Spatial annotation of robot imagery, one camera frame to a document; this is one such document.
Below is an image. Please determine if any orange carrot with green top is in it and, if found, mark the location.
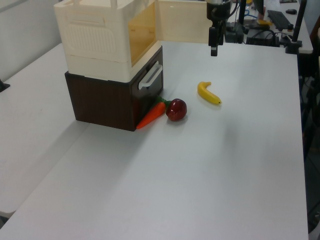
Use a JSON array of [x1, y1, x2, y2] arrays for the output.
[[136, 96, 173, 130]]

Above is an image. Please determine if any white drawer handle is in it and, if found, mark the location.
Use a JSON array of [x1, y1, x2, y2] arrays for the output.
[[138, 60, 163, 90]]

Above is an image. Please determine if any large cream plastic tray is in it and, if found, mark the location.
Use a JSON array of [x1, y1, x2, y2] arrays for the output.
[[53, 0, 163, 83]]

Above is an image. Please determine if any black keyboard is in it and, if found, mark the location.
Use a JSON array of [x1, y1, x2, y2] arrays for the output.
[[266, 9, 292, 32]]

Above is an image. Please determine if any black electronics box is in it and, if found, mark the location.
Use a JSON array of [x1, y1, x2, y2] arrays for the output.
[[246, 24, 280, 47]]

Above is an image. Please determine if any black pole with clamp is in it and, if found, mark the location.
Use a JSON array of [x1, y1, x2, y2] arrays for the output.
[[285, 0, 308, 55]]

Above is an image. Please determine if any dark brown drawer unit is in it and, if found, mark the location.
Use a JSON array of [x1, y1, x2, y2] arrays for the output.
[[64, 45, 165, 133]]

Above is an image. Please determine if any red apple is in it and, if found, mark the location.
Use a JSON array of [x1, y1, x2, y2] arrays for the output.
[[165, 98, 188, 123]]

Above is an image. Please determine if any thin black pole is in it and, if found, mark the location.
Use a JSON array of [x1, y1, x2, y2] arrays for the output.
[[238, 0, 248, 26]]

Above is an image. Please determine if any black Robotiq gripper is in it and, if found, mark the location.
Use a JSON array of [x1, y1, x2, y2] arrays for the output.
[[206, 1, 232, 57]]

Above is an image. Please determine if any black bracket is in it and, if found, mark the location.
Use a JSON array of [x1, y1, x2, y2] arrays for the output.
[[0, 78, 11, 94]]

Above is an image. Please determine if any yellow banana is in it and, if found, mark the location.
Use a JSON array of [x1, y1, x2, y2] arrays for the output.
[[197, 81, 223, 105]]

